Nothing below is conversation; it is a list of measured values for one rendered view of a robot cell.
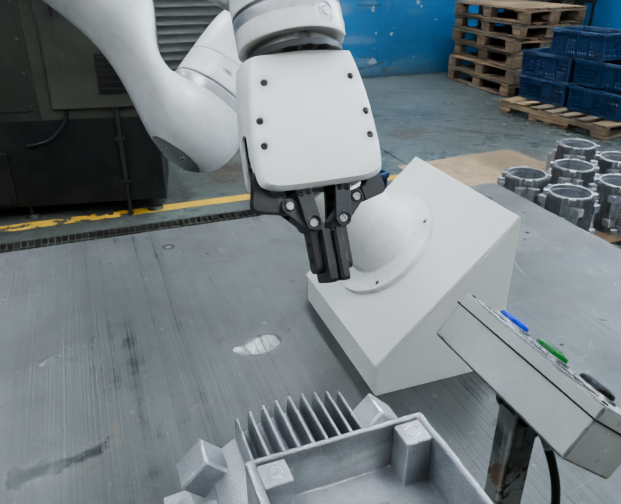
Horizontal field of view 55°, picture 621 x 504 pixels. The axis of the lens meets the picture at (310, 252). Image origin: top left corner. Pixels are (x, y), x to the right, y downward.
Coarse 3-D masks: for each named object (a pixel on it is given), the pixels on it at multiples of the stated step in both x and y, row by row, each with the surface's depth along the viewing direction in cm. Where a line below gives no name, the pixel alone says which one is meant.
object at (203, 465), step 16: (368, 400) 42; (368, 416) 41; (384, 416) 40; (192, 448) 38; (208, 448) 38; (176, 464) 38; (192, 464) 37; (208, 464) 36; (224, 464) 38; (192, 480) 37; (208, 480) 37
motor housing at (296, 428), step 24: (264, 408) 38; (288, 408) 39; (312, 408) 40; (336, 408) 39; (240, 432) 37; (264, 432) 39; (288, 432) 37; (312, 432) 38; (336, 432) 36; (240, 456) 38; (264, 456) 36; (240, 480) 36
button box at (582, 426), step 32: (448, 320) 56; (480, 320) 53; (480, 352) 52; (512, 352) 49; (544, 352) 49; (512, 384) 48; (544, 384) 46; (576, 384) 44; (544, 416) 45; (576, 416) 43; (608, 416) 42; (576, 448) 42; (608, 448) 44
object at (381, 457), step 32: (416, 416) 32; (320, 448) 30; (352, 448) 31; (384, 448) 32; (416, 448) 31; (448, 448) 30; (256, 480) 28; (288, 480) 28; (320, 480) 32; (352, 480) 32; (384, 480) 32; (416, 480) 32; (448, 480) 30
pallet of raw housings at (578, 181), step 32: (448, 160) 327; (480, 160) 327; (512, 160) 327; (576, 160) 264; (608, 160) 264; (544, 192) 231; (576, 192) 235; (608, 192) 236; (576, 224) 225; (608, 224) 238
